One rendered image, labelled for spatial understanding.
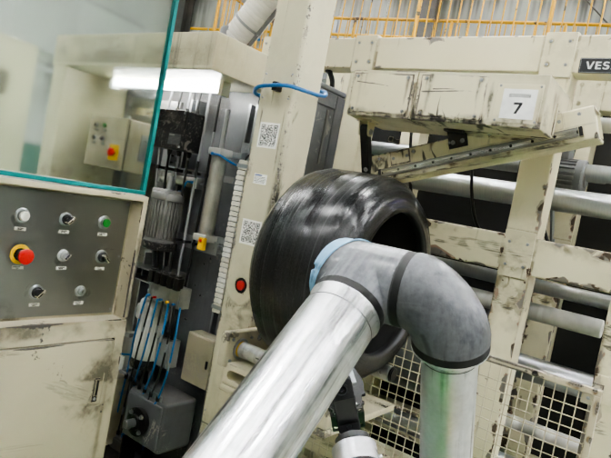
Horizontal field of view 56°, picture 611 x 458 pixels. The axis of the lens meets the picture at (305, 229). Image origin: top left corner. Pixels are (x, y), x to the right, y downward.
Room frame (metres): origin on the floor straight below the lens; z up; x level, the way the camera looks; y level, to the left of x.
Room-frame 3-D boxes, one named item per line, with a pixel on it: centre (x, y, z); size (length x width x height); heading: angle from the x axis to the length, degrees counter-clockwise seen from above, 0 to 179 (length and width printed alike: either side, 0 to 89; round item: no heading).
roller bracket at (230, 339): (1.73, 0.05, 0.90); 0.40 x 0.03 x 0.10; 144
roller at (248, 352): (1.51, -0.02, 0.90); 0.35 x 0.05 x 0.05; 54
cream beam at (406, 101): (1.79, -0.37, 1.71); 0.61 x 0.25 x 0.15; 54
